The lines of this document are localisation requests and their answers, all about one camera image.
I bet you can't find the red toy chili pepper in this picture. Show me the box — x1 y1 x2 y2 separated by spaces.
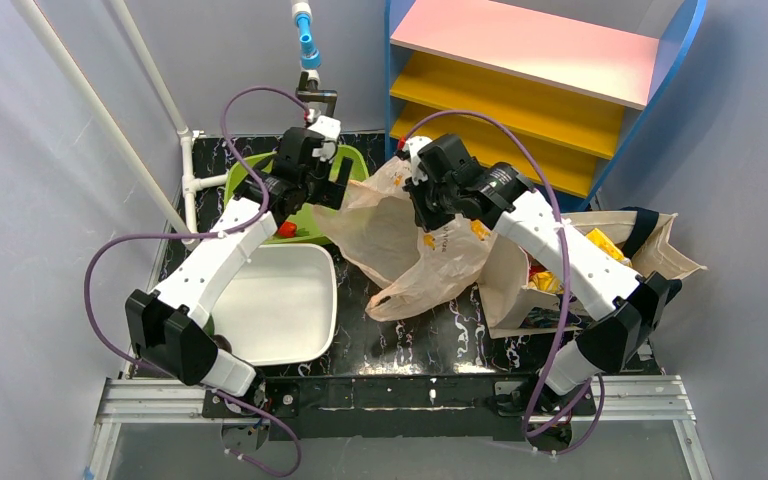
276 221 298 239

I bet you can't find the banana print plastic bag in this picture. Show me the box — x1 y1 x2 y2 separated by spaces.
312 157 496 322

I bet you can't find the red snack packet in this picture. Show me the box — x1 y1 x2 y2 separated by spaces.
527 264 563 294

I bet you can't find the yellow snack packet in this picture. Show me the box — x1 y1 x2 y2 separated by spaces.
585 228 632 267

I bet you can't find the dark toy avocado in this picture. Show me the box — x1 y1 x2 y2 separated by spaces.
213 335 232 353

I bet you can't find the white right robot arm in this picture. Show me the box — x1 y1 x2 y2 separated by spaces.
397 134 678 400

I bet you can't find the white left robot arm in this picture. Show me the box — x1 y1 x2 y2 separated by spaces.
125 116 352 397

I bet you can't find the beige canvas tote bag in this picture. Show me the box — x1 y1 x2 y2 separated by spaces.
478 208 704 339

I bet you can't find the green plastic basin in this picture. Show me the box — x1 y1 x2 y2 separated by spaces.
223 145 369 246

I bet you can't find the white pipe faucet stand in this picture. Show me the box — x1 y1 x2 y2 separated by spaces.
291 0 338 117

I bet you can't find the white plastic basin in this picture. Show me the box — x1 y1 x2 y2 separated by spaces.
212 244 337 367

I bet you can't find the colourful wooden shelf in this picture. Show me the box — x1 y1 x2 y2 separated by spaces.
385 1 706 211

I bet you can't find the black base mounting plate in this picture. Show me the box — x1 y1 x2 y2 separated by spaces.
201 372 597 444

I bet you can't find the white diagonal pole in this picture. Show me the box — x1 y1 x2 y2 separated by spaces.
12 0 191 235

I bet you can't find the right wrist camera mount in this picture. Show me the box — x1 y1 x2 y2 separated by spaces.
396 136 432 185

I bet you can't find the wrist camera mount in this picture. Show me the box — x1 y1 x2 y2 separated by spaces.
396 136 432 185
307 115 342 163

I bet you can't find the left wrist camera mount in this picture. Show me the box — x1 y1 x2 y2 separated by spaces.
307 115 342 163

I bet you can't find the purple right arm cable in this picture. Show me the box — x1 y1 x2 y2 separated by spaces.
397 109 607 458

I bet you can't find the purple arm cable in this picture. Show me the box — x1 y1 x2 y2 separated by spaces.
83 86 312 480
397 109 607 458

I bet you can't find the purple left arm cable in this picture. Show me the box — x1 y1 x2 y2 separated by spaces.
83 86 312 480

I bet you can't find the aluminium frame rail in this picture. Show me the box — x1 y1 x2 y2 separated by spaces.
83 378 205 479

